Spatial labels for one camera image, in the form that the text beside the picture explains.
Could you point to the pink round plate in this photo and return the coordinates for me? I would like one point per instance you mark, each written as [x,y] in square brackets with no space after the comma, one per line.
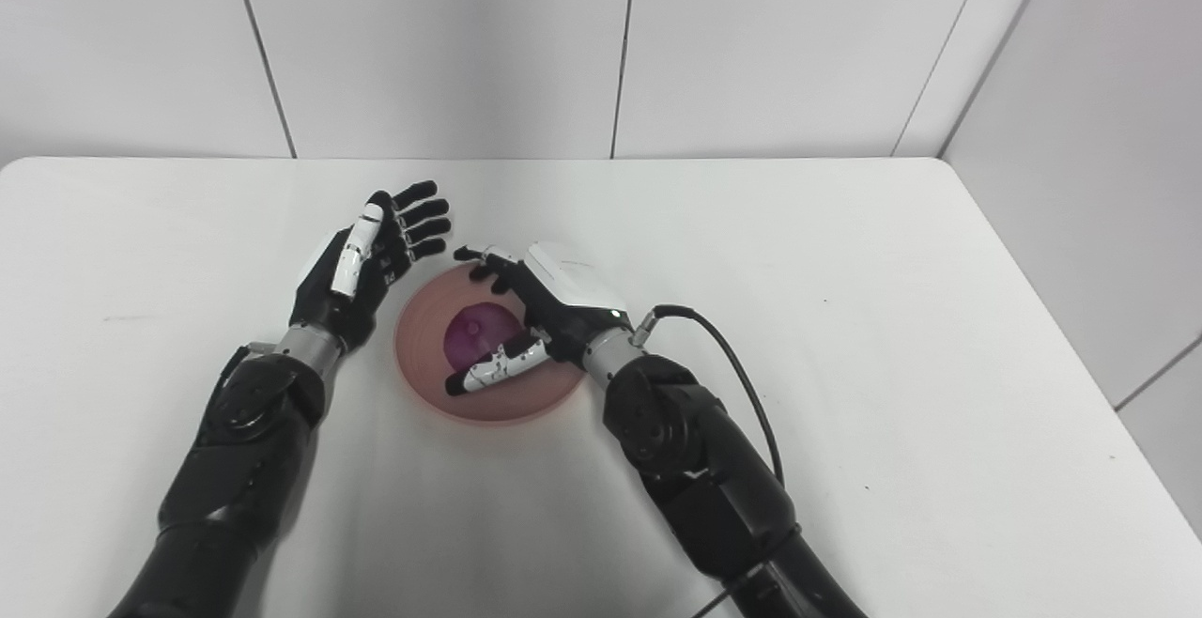
[423,346]

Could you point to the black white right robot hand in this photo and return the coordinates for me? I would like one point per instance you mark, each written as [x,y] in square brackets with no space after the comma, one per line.
[563,303]

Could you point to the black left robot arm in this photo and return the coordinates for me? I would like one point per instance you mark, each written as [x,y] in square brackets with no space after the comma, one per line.
[235,477]

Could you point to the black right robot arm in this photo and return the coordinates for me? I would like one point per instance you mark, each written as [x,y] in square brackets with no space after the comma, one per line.
[714,486]

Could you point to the purple red onion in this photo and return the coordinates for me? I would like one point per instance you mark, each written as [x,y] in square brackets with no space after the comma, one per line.
[474,336]

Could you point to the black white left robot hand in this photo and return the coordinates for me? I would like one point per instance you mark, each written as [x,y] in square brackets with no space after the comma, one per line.
[347,294]

